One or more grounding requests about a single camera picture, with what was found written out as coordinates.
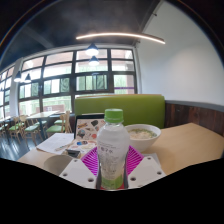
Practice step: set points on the black pendant lamps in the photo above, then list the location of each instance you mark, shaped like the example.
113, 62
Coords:
92, 50

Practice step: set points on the white ceramic bowl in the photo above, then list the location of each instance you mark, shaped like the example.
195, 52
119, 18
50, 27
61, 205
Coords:
145, 136

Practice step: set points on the colourful printed paper sheet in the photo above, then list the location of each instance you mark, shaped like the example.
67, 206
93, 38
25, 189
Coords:
85, 146

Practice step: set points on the clear green-capped drink bottle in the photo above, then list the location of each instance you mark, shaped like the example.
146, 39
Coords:
112, 146

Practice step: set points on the long curved ceiling light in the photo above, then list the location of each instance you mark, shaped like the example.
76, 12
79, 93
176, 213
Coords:
123, 34

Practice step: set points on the black-framed picture card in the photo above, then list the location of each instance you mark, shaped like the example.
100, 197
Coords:
87, 128

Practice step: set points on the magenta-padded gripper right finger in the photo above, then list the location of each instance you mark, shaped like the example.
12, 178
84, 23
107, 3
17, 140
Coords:
146, 170

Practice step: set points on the wooden chairs with green seats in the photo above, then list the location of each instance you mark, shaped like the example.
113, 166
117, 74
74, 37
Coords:
30, 126

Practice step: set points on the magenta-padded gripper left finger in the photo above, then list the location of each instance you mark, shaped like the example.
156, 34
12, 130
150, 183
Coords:
78, 173

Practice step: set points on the light wooden dining table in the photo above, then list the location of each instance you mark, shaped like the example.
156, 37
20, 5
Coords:
41, 115

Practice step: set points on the small white handheld device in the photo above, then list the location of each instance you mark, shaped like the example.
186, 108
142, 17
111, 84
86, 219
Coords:
73, 153

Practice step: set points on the white paper sheet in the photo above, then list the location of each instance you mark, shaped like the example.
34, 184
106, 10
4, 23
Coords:
53, 142

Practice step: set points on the large black-framed window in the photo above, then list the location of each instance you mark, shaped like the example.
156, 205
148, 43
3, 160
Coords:
73, 76

